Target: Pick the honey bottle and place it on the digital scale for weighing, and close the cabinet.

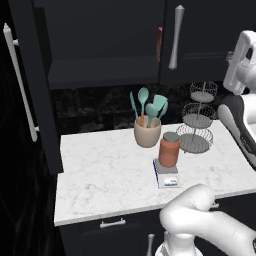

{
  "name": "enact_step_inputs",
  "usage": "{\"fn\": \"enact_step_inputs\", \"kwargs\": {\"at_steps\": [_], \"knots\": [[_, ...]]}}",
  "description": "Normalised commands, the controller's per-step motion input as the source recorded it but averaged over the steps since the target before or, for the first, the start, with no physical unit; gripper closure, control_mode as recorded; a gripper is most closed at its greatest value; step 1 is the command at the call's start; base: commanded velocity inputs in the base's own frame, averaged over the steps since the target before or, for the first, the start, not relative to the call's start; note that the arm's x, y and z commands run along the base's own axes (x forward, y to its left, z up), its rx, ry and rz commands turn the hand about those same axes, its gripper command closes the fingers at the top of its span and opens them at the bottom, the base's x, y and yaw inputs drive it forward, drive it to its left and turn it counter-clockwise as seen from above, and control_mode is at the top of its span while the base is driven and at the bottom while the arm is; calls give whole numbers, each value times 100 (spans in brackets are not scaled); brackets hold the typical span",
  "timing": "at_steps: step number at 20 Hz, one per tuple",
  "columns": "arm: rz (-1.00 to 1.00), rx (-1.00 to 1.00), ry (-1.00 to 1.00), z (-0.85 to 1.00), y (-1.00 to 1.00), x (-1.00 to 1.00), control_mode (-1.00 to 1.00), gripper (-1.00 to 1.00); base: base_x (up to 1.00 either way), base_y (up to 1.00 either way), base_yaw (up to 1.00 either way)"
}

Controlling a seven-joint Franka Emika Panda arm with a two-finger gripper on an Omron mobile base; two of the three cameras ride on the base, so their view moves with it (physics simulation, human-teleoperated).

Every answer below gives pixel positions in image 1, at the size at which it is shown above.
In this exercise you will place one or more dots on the black base cupboard door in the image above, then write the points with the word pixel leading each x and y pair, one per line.
pixel 110 245

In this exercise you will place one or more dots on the black drawer front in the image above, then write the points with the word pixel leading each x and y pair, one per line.
pixel 133 224

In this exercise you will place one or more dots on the wide teal spatula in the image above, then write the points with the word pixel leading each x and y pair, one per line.
pixel 160 101

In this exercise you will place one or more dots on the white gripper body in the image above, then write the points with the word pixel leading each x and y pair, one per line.
pixel 236 66

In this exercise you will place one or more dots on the red box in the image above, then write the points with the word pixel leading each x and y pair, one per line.
pixel 159 43

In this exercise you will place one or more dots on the beige utensil pot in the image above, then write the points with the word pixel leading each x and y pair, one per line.
pixel 146 136

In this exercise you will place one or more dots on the grey digital scale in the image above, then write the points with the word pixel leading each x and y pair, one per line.
pixel 168 178

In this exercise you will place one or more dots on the thin teal spatula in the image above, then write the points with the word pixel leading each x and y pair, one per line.
pixel 134 105

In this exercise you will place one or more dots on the large teal spoon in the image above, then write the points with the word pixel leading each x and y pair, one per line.
pixel 143 95

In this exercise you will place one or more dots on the black wall cabinet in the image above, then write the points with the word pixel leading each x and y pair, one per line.
pixel 100 40

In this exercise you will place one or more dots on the orange honey bottle grey lid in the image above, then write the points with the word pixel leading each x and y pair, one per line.
pixel 169 150

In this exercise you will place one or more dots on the closed black cabinet door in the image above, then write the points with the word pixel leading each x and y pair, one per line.
pixel 210 33

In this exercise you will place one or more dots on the open black cabinet door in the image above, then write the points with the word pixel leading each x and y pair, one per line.
pixel 36 83

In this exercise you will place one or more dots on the small teal spoon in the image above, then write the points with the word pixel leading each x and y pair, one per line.
pixel 150 110

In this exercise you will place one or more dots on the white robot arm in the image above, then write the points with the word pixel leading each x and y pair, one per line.
pixel 200 220

